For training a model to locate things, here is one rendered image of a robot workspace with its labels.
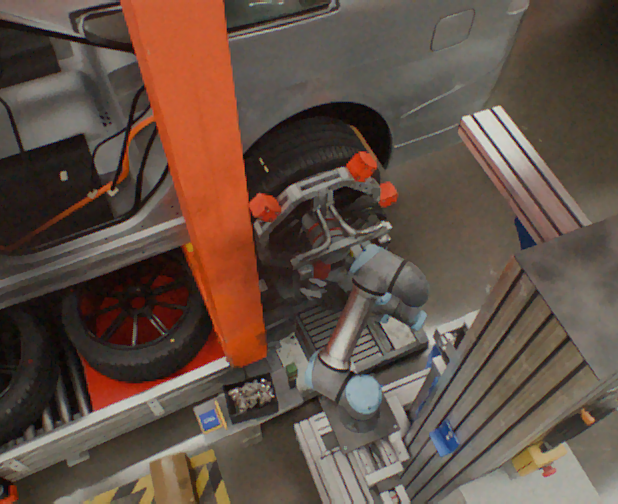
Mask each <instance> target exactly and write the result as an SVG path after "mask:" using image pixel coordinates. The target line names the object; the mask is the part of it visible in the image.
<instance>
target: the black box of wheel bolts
mask: <svg viewBox="0 0 618 504"><path fill-rule="evenodd" d="M222 386H223V390H224V395H225V400H226V404H227V409H228V414H229V418H230V419H231V422H232V425H234V424H238V423H242V422H245V421H249V420H252V419H256V418H260V417H263V416H268V415H271V414H274V413H278V412H279V407H278V405H279V403H278V399H277V395H276V392H275V388H274V384H273V380H272V376H271V372H268V373H264V374H260V375H257V376H253V377H249V378H245V379H241V380H238V381H234V382H230V383H226V384H223V385H222Z"/></svg>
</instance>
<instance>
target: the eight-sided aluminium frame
mask: <svg viewBox="0 0 618 504"><path fill-rule="evenodd" d="M354 180H355V179H354V178H353V176H352V174H351V173H350V171H349V170H348V168H344V167H341V168H336V169H335V170H333V171H330V172H327V173H324V174H322V175H319V176H316V177H313V178H311V179H308V180H305V181H302V182H300V183H295V184H293V185H291V186H289V187H288V188H287V189H286V190H284V192H283V193H282V195H281V196H280V197H279V198H278V199H277V202H278V204H279V206H280V208H281V209H282V212H281V213H280V214H279V215H278V216H277V217H276V218H275V219H274V220H273V221H272V222H267V221H262V220H258V219H257V220H256V222H255V223H254V224H253V225H254V227H253V229H254V234H255V242H256V251H257V255H258V257H259V259H260V261H261V263H262V264H264V265H266V266H267V265H271V266H278V267H285V268H291V266H290V260H291V257H292V256H294V255H297V254H300V253H303V252H306V251H309V250H311V249H313V247H309V248H306V249H304V250H301V251H299V252H296V253H291V252H285V251H280V250H274V249H270V244H269V233H270V232H271V231H272V230H273V229H274V228H275V227H276V226H277V225H278V224H279V223H280V222H281V221H282V220H283V219H284V218H285V217H286V216H287V215H288V214H289V213H290V212H291V211H292V210H293V209H294V208H295V207H296V206H297V205H298V204H299V203H301V202H303V201H305V200H308V199H311V198H313V197H315V196H318V195H321V194H324V193H327V192H328V191H331V190H335V189H338V188H340V187H343V186H348V187H351V188H354V189H357V190H360V191H362V192H365V194H364V195H368V196H370V197H371V198H373V199H374V200H375V201H376V200H377V202H378V203H379V200H380V195H381V190H382V189H381V188H380V186H379V185H378V183H377V182H376V180H375V179H374V178H372V177H369V178H368V179H367V180H366V182H358V181H354ZM321 183H323V184H321ZM318 184H321V185H318ZM316 185H318V186H316ZM313 186H315V187H313ZM376 218H377V215H376V214H374V213H373V214H369V215H367V216H364V217H355V218H354V219H353V220H352V221H351V222H350V223H349V224H348V225H349V226H350V227H352V228H353V229H365V228H367V227H369V226H370V225H372V224H373V222H374V221H375V220H376ZM362 221H363V222H362Z"/></svg>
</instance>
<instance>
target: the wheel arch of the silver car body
mask: <svg viewBox="0 0 618 504"><path fill-rule="evenodd" d="M312 116H316V117H317V116H322V117H323V116H325V117H332V118H336V119H339V120H341V121H343V122H345V123H346V124H348V125H352V126H354V127H355V128H356V129H357V130H358V131H359V132H360V134H361V135H362V137H363V138H364V140H365V141H366V143H367V144H368V146H369V147H370V149H371V150H372V152H373V153H374V155H375V156H376V158H377V159H378V161H379V162H380V164H381V165H382V167H383V168H384V170H388V169H389V167H390V164H391V162H392V158H393V154H394V145H395V141H394V133H393V129H392V127H391V124H390V122H389V121H388V119H387V118H386V116H385V115H384V114H383V113H382V112H381V111H379V110H378V109H376V108H375V107H373V106H371V105H368V104H366V103H362V102H358V101H348V100H342V101H331V102H326V103H321V104H317V105H314V106H311V107H308V108H305V109H303V110H300V111H298V112H295V113H294V114H292V115H290V116H288V117H286V118H285V119H283V120H281V121H280V122H278V123H276V124H275V125H277V126H279V125H281V124H285V123H286V122H289V121H292V120H296V119H300V118H305V117H312ZM275 125H273V126H272V127H274V126H275ZM272 127H271V128H272ZM271 128H269V129H268V130H270V129H271ZM268 130H267V131H268ZM267 131H265V132H264V133H263V134H265V133H266V132H267ZM263 134H262V135H263ZM262 135H261V136H262ZM261 136H259V137H258V138H257V139H256V140H255V141H254V142H256V141H257V140H258V139H259V138H260V137H261ZM254 142H253V143H254ZM253 143H252V144H253ZM252 144H251V145H252ZM251 145H250V146H249V147H248V148H247V149H246V150H245V151H244V153H245V152H246V151H247V150H248V149H249V148H250V147H251ZM244 153H243V154H244Z"/></svg>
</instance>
